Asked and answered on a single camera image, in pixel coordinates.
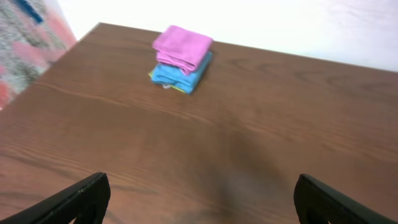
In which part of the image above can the purple microfiber cloth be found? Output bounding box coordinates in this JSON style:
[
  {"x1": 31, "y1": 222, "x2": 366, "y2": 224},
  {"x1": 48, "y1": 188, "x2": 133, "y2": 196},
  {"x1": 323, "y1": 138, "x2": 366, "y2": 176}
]
[{"x1": 152, "y1": 25, "x2": 213, "y2": 75}]

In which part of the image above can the blue folded cloth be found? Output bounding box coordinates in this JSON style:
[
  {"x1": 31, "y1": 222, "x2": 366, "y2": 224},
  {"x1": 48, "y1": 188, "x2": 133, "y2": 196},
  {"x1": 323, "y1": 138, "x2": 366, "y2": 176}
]
[{"x1": 151, "y1": 51, "x2": 213, "y2": 95}]

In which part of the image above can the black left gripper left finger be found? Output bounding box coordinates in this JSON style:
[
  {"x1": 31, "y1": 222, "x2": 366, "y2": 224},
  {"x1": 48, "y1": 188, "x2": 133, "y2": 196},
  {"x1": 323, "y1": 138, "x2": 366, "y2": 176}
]
[{"x1": 1, "y1": 172, "x2": 111, "y2": 224}]

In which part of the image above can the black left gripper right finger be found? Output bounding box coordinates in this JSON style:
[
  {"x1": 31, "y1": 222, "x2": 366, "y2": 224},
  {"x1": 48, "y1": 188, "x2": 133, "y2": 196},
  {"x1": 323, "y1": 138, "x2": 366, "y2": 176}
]
[{"x1": 294, "y1": 174, "x2": 397, "y2": 224}]

